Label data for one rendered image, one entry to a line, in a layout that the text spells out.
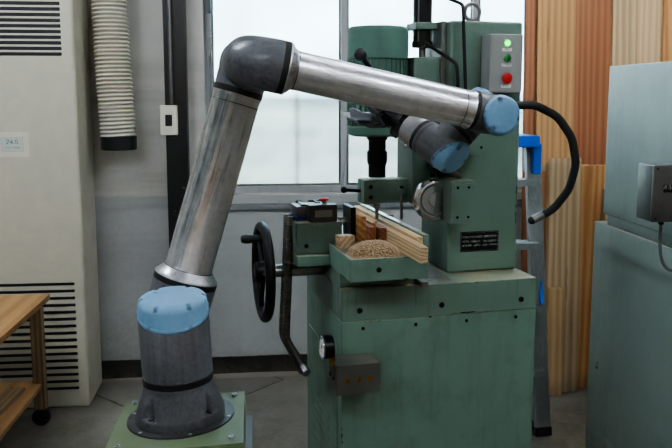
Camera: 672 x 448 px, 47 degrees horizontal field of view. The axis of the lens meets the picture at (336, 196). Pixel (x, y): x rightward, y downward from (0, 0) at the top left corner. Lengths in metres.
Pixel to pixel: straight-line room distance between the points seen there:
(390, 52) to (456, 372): 0.91
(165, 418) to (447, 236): 0.99
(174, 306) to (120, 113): 1.86
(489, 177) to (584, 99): 1.50
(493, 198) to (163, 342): 1.09
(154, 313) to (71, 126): 1.78
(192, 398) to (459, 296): 0.85
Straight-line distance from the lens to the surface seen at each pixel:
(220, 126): 1.78
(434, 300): 2.16
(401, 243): 2.06
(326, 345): 2.03
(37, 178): 3.38
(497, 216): 2.31
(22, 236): 3.43
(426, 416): 2.27
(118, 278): 3.69
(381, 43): 2.18
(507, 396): 2.35
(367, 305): 2.10
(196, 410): 1.70
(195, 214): 1.79
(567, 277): 3.58
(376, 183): 2.24
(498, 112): 1.77
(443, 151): 1.87
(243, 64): 1.67
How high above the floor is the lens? 1.31
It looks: 7 degrees down
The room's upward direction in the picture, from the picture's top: straight up
